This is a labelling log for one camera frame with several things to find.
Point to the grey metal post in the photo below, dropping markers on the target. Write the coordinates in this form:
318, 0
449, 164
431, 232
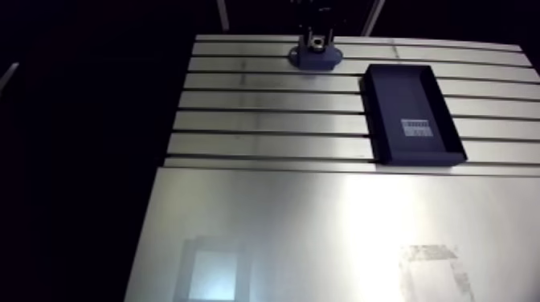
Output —
223, 14
373, 17

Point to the dark blue-grey tray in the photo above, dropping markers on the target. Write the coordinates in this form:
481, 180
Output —
407, 105

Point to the dark blue-grey housing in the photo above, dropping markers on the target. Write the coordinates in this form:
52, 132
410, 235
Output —
314, 59

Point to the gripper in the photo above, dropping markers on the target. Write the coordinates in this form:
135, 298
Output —
315, 19

